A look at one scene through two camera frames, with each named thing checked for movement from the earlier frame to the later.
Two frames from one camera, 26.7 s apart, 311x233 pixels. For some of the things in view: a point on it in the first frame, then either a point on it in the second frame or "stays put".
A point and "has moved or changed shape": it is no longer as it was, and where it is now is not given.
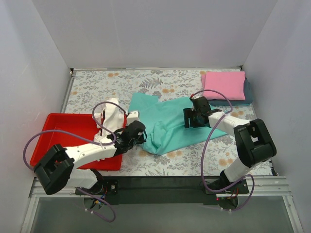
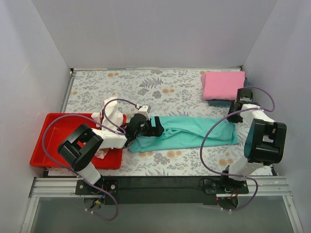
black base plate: x=165 y=190 stays put
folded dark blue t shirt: x=248 y=100 stays put
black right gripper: x=188 y=118 → x=234 y=116
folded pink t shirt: x=231 y=84 stays put
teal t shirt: x=164 y=121 has moved or changed shape
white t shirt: x=110 y=120 stays put
